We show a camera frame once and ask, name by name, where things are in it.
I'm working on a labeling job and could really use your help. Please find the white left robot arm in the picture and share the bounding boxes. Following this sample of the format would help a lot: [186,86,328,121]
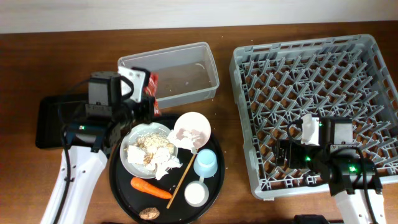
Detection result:
[41,67,155,223]

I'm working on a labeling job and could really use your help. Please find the white tissue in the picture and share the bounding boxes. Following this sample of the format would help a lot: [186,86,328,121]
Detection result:
[121,146,182,180]
[167,129,200,154]

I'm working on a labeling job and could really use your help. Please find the light blue cup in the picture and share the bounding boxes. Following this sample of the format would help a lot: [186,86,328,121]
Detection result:
[193,149,218,178]

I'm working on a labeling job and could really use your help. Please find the round black tray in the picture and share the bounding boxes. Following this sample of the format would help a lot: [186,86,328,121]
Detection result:
[108,114,226,224]

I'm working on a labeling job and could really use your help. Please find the grey dishwasher rack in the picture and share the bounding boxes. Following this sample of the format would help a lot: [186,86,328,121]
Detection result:
[229,34,397,200]

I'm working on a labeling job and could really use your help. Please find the white cup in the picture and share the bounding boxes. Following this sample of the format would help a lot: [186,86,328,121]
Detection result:
[184,177,209,207]

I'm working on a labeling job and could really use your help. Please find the clear plastic bin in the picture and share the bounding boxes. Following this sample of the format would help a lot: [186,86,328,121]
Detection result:
[118,42,220,109]

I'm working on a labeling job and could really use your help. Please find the grey plate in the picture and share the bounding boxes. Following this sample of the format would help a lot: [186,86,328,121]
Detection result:
[120,123,182,180]

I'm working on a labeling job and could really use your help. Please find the pink bowl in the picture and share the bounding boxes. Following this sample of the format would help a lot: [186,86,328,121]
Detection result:
[174,112,211,149]

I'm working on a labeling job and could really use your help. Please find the wooden chopstick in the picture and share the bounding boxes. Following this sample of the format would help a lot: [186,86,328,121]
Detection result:
[166,154,197,209]

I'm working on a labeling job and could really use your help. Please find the orange carrot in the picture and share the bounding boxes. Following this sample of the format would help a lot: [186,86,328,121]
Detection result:
[131,177,172,199]

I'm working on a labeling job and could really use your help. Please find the brown walnut shell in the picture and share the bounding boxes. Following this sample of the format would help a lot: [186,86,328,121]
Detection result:
[139,207,160,220]

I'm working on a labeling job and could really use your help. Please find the red snack wrapper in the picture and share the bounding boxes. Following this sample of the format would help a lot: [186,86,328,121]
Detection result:
[144,73,161,116]

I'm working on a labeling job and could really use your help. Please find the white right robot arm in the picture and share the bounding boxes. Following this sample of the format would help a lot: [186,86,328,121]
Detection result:
[272,114,386,223]

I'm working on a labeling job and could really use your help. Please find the rice and peanut shells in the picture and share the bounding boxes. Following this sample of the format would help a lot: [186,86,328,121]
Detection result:
[133,133,175,155]

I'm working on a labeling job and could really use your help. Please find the black rectangular tray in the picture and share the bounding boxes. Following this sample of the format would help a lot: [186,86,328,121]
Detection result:
[35,93,88,150]

